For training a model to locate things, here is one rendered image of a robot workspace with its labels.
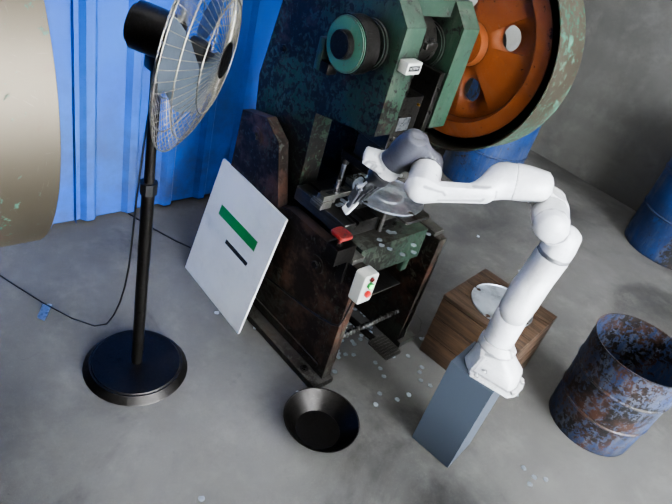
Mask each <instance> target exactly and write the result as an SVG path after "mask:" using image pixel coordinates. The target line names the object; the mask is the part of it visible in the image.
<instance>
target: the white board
mask: <svg viewBox="0 0 672 504"><path fill-rule="evenodd" d="M287 222H288V219H287V218H286V217H285V216H284V215H283V214H282V213H281V212H280V211H279V210H278V209H277V208H276V207H275V206H274V205H273V204H272V203H271V202H270V201H269V200H267V199H266V198H265V197H264V196H263V195H262V194H261V193H260V192H259V191H258V190H257V189H256V188H255V187H254V186H253V185H252V184H251V183H250V182H249V181H248V180H247V179H246V178H245V177H244V176H243V175H242V174H240V173H239V172H238V171H237V170H236V169H235V168H234V167H233V166H231V164H230V163H229V162H228V161H227V160H226V159H223V160H222V163H221V166H220V169H219V172H218V175H217V177H216V180H215V183H214V186H213V189H212V192H211V194H210V197H209V200H208V203H207V206H206V209H205V212H204V214H203V217H202V220H201V223H200V226H199V229H198V232H197V234H196V237H195V240H194V243H193V246H192V249H191V252H190V254H189V257H188V260H187V263H186V266H185V268H186V269H187V270H188V272H189V273H190V274H191V275H192V277H193V278H194V279H195V281H196V282H197V283H198V284H199V286H200V287H201V288H202V289H203V291H204V292H205V293H206V294H207V296H208V297H209V298H210V300H211V301H212V302H213V303H214V305H215V306H216V307H217V308H218V310H219V311H220V312H221V313H222V315H223V316H224V317H225V318H226V320H227V321H228V322H229V324H230V325H231V326H232V327H233V329H234V330H235V331H236V332H237V334H239V333H240V332H241V329H242V327H243V325H244V322H245V320H246V318H247V315H248V313H249V311H250V308H251V306H252V304H253V301H254V299H255V297H256V294H257V292H258V290H259V287H260V285H261V283H262V280H263V278H264V275H265V273H266V271H267V268H268V266H269V264H270V261H271V259H272V257H273V254H274V252H275V250H276V247H277V245H278V243H279V240H280V238H281V236H282V233H283V231H284V229H285V226H286V224H287Z"/></svg>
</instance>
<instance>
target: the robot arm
mask: <svg viewBox="0 0 672 504"><path fill-rule="evenodd" d="M362 163H363V164H364V165H366V166H367V167H369V168H370V169H369V170H368V177H367V178H366V179H365V180H364V181H363V183H362V184H358V183H357V184H355V187H354V189H353V190H352V192H351V193H350V195H349V196H348V200H349V201H348V202H347V203H346V204H345V205H344V206H343V207H342V210H343V211H344V213H345V215H348V214H349V213H350V212H351V211H352V210H353V209H354V208H355V207H356V206H357V205H358V204H359V203H360V205H362V204H363V203H362V201H363V200H364V201H366V200H367V199H368V198H370V197H371V196H372V195H373V194H374V193H376V192H377V191H378V190H379V189H381V188H383V187H386V186H387V185H388V184H389V183H390V182H391V181H395V180H396V179H397V178H398V177H400V178H401V177H402V176H403V175H402V173H403V172H404V171H406V172H408V173H409V174H408V178H407V180H406V182H405V185H404V190H405V192H406V194H407V196H408V197H409V198H410V199H411V200H413V201H414V202H416V203H423V204H426V203H437V202H442V203H478V204H486V203H489V202H491V201H492V200H513V201H520V202H528V203H530V205H531V211H530V215H531V223H532V229H533V231H534V233H535V235H536V236H537V237H538V238H539V239H540V240H541V242H540V243H539V244H538V245H537V246H536V248H535V249H534V250H533V252H532V253H531V255H530V256H529V258H528V259H527V261H526V262H525V264H524V265H523V267H522V268H521V270H520V271H519V273H518V274H517V275H516V276H515V277H514V278H513V280H512V282H511V283H510V285H509V287H508V288H507V290H506V292H505V294H504V295H503V297H502V299H501V301H500V303H499V305H498V306H497V308H496V310H495V312H494V314H493V316H492V317H491V319H490V321H489V323H488V325H487V327H486V329H485V330H483V331H482V333H481V335H480V336H479V338H478V341H477V343H476V344H475V345H474V347H473V348H472V349H471V351H470V352H469V353H468V354H467V355H466V356H465V362H466V366H467V368H468V372H469V376H470V377H472V378H473V379H475V380H477V381H478V382H480V383H482V384H483V385H485V386H487V387H488V388H490V389H492V390H493V391H495V392H497V393H498V394H500V395H502V396H503V397H505V398H513V397H516V395H517V394H518V393H519V392H520V391H521V390H522V389H523V386H524V379H523V378H522V377H521V376H522V373H523V369H522V367H521V365H520V363H519V362H518V360H517V358H516V356H515V355H516V353H517V351H516V348H515V345H514V344H515V342H516V341H517V339H518V337H519V336H520V334H521V332H522V331H523V329H524V327H525V325H526V324H527V322H528V321H529V320H530V319H531V318H532V316H533V315H534V313H535V312H536V311H537V309H538V308H539V306H540V305H541V303H542V302H543V300H544V299H545V297H546V296H547V294H548V293H549V291H550V290H551V288H552V287H553V285H554V284H555V283H556V281H557V280H558V279H559V277H560V276H561V275H562V273H563V272H564V271H565V269H566V268H567V267H568V265H569V263H570V262H571V260H572V259H573V257H574V256H575V254H576V252H577V250H578V248H579V246H580V244H581V241H582V236H581V234H580V232H579V231H578V230H577V229H576V228H575V227H574V226H572V225H570V209H569V204H568V202H567V200H566V197H565V194H564V193H563V191H562V190H560V189H559V188H557V187H555V186H554V180H553V176H552V175H551V173H550V172H548V171H545V170H542V169H539V168H537V167H534V166H530V165H526V164H522V163H518V164H516V163H511V162H498V163H496V164H494V165H492V166H491V167H490V168H489V169H488V170H487V171H486V172H485V173H484V174H483V175H482V176H481V177H480V178H479V179H477V180H476V181H474V182H471V183H458V182H444V181H441V176H442V170H443V163H444V162H443V158H442V156H441V154H440V153H438V152H437V151H435V150H434V149H433V148H432V146H431V144H430V142H429V138H428V136H427V135H426V134H425V133H424V132H423V131H421V130H419V129H416V128H411V129H408V130H405V131H404V132H403V133H402V134H400V135H399V136H398V137H397V138H396V139H395V140H394V141H393V142H392V143H391V144H390V146H389V148H388V149H386V150H380V149H377V148H373V147H369V146H368V147H366V149H365V151H364V153H363V158H362Z"/></svg>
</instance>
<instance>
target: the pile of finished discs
mask: <svg viewBox="0 0 672 504"><path fill-rule="evenodd" d="M477 288H480V289H481V291H478V290H477ZM477 288H476V287H474V288H473V290H472V293H471V298H472V302H473V304H474V305H475V307H476V308H477V309H478V310H479V312H480V313H482V314H483V315H484V316H485V317H486V314H489V315H490V317H487V318H488V319H491V317H492V316H493V314H494V312H495V310H496V308H497V306H498V305H499V303H500V301H501V299H502V297H503V295H504V294H505V292H506V290H507V288H506V287H503V286H500V285H496V284H490V283H485V284H479V285H477Z"/></svg>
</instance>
